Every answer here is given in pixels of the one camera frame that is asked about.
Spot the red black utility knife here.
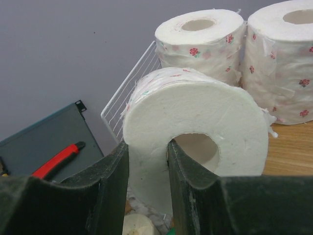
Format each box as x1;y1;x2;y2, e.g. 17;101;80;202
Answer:
31;141;86;180

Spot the white wire wooden shelf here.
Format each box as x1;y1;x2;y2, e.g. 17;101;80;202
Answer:
100;8;313;177

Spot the short floral paper roll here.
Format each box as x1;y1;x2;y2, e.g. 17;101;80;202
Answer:
122;67;276;214

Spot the beige brown wrapped paper roll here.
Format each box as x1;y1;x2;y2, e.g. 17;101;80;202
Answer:
122;213;160;235

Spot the small floral paper roll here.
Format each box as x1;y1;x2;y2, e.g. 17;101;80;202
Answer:
155;9;246;86

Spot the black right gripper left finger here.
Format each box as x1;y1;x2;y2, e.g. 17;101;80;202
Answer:
0;142;129;235

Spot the dark grey rack panel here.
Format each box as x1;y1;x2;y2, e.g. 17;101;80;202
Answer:
0;100;104;182

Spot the large floral paper roll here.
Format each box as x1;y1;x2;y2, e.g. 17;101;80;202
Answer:
241;0;313;125

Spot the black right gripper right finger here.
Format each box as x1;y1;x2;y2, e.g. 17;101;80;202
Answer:
168;141;313;235

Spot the green wrapped roll rear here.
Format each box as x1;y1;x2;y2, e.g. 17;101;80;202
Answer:
167;227;176;235

